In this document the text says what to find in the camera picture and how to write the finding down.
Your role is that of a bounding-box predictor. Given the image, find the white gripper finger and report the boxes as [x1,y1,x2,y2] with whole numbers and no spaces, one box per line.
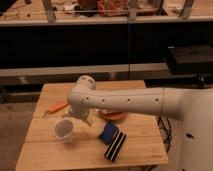
[62,113,71,118]
[84,118,92,126]

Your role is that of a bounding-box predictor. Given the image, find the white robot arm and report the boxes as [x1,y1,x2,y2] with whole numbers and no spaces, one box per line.
[67,75,213,171]

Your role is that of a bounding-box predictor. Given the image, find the orange carrot toy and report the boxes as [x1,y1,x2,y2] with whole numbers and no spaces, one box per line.
[43,102,68,117]

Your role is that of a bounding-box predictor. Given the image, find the blue sponge block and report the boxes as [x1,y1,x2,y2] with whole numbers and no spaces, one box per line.
[99,122,118,145]

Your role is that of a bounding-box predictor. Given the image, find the brown round plate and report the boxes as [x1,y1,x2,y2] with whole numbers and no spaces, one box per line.
[99,112,126,121]

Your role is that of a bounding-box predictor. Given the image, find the black white striped block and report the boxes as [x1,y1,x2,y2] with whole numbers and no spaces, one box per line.
[104,131,126,162]

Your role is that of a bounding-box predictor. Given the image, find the wooden folding table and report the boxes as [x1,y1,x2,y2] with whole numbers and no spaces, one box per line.
[16,83,168,171]

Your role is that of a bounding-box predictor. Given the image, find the long metal shelf bench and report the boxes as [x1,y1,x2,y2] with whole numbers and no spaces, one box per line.
[0,62,213,81]

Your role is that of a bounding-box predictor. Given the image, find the black box on shelf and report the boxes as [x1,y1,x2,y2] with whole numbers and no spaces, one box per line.
[165,45,213,74]

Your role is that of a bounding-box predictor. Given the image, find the black floor cables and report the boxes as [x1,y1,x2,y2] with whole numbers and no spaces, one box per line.
[156,114,173,154]

